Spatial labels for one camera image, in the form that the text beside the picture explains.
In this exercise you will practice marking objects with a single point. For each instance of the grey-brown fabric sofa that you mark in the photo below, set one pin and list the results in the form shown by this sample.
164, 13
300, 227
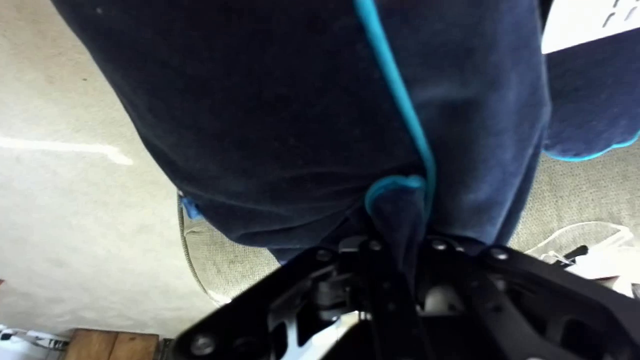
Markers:
587, 192

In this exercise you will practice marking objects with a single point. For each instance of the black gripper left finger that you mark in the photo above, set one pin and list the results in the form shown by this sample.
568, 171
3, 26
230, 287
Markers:
300, 320

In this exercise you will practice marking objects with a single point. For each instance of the dark navy blue cloth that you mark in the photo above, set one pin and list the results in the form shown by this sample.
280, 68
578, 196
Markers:
267, 101

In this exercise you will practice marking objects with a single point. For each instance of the dark blue teal-piped pillow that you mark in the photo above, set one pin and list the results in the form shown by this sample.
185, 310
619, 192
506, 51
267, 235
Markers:
592, 101

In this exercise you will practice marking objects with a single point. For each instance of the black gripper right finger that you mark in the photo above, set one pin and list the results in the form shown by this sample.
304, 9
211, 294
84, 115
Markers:
532, 313

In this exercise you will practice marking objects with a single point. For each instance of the wooden box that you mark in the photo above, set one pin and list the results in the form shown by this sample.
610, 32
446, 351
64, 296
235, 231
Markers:
112, 344

